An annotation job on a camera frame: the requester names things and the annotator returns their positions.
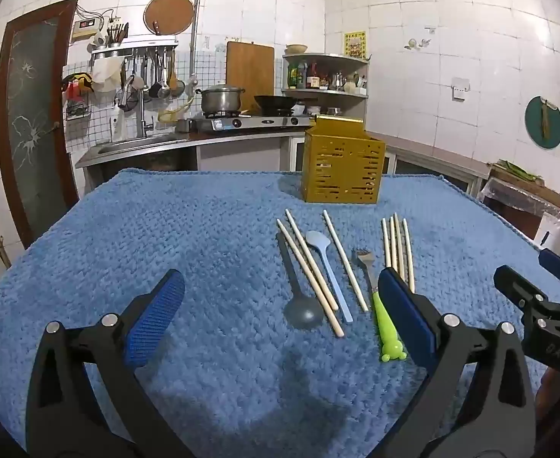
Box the kitchen counter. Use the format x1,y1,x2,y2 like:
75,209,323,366
74,128,493,196

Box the round woven tray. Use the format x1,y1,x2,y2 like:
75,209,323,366
143,0,195,37

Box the light blue spoon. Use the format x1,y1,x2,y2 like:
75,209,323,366
305,230,354,324

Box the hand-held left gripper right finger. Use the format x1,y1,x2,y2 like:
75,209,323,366
373,267,536,458

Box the wooden cutting board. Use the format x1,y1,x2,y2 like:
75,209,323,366
225,40,275,113

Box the wall box with red display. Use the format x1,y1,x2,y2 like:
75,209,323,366
70,16,107,44

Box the white hanging cloth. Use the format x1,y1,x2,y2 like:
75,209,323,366
92,57,124,92

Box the steel pot with lid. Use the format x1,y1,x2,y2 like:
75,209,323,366
195,84,247,115

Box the knife and chopstick cup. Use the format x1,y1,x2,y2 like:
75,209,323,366
105,21,129,47

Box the blue fluffy towel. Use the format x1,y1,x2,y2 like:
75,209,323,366
0,168,560,458

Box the fork with green handle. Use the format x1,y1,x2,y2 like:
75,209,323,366
351,248,407,362

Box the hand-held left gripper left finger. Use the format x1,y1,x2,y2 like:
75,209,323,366
25,268,197,458

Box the yellow slotted utensil holder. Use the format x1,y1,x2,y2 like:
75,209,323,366
300,115,386,205

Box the grey spoon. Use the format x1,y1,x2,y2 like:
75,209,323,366
275,232,326,330

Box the brown door with glass panel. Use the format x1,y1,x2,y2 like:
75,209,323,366
0,0,81,250

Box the plastic covered rack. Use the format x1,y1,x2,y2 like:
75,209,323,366
481,176,560,226

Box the yellow hose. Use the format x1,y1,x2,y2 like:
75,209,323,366
157,97,196,126

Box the steel gas stove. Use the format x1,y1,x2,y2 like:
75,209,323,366
191,110,315,133

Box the red and yellow cloth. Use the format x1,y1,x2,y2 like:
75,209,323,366
61,72,95,102

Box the glass cabinet door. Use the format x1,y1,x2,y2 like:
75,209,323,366
290,136,306,172

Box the corner wall shelf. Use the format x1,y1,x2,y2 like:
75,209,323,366
282,52,372,121

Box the steel faucet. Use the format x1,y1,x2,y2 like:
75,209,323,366
134,76,155,137

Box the steel sink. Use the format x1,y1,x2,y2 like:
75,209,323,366
96,134,188,154

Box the metal wall pipe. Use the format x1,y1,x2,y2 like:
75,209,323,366
189,0,208,84

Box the black wok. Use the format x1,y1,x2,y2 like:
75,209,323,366
253,94,319,111

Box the metal wall utensil rack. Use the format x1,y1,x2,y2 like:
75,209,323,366
89,40,179,59

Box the yellow wall poster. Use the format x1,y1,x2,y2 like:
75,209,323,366
342,31,368,58

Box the green round board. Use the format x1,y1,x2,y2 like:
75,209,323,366
523,96,560,149

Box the board with green vegetables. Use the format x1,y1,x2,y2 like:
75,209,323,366
489,159,560,214

